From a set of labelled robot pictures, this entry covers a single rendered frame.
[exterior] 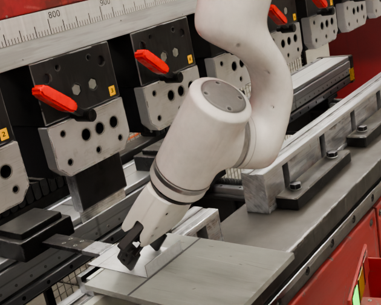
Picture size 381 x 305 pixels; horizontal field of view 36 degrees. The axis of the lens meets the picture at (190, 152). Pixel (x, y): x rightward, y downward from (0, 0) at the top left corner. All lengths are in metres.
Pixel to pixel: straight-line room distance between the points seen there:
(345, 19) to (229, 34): 0.94
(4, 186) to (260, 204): 0.69
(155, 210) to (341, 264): 0.67
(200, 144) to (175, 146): 0.04
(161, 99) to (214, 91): 0.27
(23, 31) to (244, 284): 0.45
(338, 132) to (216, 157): 0.91
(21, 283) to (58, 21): 0.53
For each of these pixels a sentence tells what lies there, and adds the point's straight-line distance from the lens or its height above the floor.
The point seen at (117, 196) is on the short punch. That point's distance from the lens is 0.98.
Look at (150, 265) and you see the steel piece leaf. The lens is 0.90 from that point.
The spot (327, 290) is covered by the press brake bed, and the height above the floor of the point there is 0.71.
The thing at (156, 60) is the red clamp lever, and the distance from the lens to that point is 0.93.
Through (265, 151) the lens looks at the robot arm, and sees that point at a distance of 0.78.
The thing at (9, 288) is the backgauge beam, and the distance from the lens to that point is 1.15.
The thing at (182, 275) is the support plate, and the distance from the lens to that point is 0.88.
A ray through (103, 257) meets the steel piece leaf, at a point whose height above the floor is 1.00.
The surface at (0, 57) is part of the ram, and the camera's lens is 0.79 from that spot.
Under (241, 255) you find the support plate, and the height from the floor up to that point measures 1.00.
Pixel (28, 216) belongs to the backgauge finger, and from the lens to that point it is 1.17.
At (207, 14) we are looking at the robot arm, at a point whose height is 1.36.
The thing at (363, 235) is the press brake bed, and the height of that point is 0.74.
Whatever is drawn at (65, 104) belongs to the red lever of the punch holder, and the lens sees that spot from 0.79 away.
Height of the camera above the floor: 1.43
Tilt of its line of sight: 17 degrees down
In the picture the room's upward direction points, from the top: 11 degrees counter-clockwise
